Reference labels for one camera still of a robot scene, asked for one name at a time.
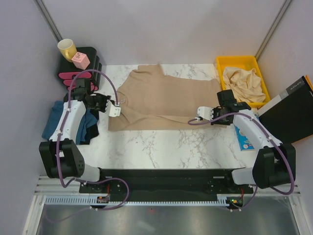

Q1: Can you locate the pink cube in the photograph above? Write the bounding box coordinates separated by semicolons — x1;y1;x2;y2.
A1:
71;52;90;70

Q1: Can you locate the aluminium frame rail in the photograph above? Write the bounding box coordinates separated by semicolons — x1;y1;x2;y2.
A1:
35;176;301;196

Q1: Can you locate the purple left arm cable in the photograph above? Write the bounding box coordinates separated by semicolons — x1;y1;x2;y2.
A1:
44;70;130;223

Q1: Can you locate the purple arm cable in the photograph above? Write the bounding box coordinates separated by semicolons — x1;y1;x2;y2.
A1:
187;111;295;212
44;70;130;223

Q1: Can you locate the white slotted cable duct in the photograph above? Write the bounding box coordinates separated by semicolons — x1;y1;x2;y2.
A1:
45;195;235;207

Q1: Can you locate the black clip file binder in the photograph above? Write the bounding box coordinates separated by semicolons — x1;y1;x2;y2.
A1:
258;75;313;144

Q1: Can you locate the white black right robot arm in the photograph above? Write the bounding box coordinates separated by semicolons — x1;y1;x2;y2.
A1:
213;90;296;195

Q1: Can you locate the aluminium corner post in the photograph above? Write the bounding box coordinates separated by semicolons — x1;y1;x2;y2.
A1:
255;0;294;61
34;0;63;42

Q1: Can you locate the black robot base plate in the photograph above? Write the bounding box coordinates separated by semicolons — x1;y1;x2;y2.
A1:
79;169;253;200

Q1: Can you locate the cream yellow t shirt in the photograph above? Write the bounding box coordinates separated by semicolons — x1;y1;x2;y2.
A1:
223;67;266;103

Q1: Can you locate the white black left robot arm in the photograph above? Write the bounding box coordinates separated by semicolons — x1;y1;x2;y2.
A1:
39;78;120;192

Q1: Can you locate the tan beige t shirt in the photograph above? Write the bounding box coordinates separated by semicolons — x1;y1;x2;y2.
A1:
108;64;221;132

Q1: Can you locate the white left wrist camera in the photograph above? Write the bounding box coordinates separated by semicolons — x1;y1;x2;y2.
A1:
105;100;121;118

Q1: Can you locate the black pink drawer unit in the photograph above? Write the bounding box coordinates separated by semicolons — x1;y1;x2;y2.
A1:
58;47;103;94

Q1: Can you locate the right aluminium corner post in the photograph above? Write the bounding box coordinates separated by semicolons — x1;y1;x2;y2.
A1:
255;0;294;61

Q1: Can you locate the blue white booklet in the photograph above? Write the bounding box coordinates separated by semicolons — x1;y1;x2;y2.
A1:
234;126;255;151

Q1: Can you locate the yellow mug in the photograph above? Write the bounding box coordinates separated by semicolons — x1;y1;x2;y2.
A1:
57;39;77;62

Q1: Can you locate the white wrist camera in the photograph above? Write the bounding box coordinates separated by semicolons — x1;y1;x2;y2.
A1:
197;106;214;121
105;100;121;118

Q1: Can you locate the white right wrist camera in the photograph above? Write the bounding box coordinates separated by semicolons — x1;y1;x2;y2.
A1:
197;106;214;121

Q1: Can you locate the yellow plastic bin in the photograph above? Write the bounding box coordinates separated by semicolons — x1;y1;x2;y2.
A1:
216;55;270;108

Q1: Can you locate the blue folded t shirt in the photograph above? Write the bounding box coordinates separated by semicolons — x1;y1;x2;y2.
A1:
42;101;99;145

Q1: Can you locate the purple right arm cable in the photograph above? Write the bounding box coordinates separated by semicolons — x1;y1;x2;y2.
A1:
187;111;295;212

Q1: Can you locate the left aluminium corner post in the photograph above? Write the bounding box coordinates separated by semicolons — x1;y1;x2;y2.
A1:
34;0;63;42

